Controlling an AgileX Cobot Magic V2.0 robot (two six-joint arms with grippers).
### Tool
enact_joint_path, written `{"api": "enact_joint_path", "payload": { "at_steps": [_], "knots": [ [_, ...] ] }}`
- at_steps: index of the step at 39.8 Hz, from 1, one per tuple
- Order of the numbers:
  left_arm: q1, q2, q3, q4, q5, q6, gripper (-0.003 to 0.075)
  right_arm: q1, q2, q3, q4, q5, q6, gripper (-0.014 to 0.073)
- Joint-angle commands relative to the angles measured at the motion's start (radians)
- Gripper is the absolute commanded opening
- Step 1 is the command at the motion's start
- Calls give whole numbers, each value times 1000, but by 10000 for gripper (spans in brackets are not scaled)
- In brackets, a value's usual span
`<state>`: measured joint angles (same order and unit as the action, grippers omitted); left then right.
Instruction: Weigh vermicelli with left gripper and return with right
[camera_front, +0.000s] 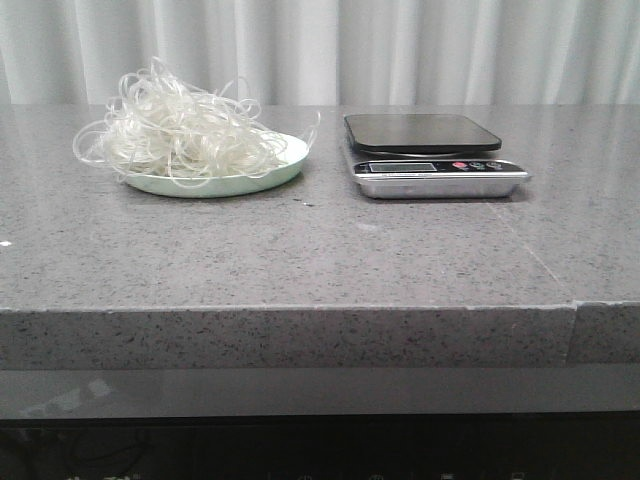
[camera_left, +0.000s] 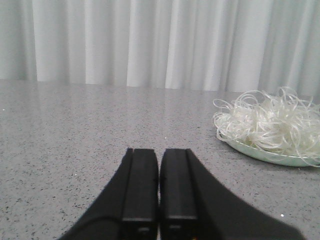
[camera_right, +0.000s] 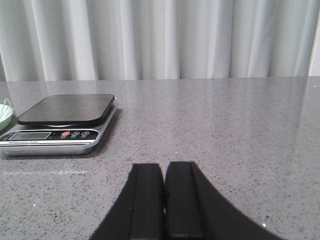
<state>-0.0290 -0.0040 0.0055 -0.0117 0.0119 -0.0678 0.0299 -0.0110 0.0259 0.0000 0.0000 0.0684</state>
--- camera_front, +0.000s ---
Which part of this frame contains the white pleated curtain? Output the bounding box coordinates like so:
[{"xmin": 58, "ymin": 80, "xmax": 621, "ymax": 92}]
[{"xmin": 1, "ymin": 1, "xmax": 639, "ymax": 105}]

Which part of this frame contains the pale green round plate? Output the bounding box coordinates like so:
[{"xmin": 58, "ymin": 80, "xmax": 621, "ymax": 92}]
[{"xmin": 124, "ymin": 133, "xmax": 310, "ymax": 198}]

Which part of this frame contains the black silver kitchen scale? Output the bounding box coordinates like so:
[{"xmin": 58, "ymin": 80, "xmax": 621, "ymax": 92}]
[{"xmin": 344, "ymin": 113, "xmax": 530, "ymax": 199}]

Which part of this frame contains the white vermicelli noodle bundle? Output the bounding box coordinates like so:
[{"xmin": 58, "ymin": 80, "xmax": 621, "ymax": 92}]
[{"xmin": 72, "ymin": 57, "xmax": 319, "ymax": 194}]

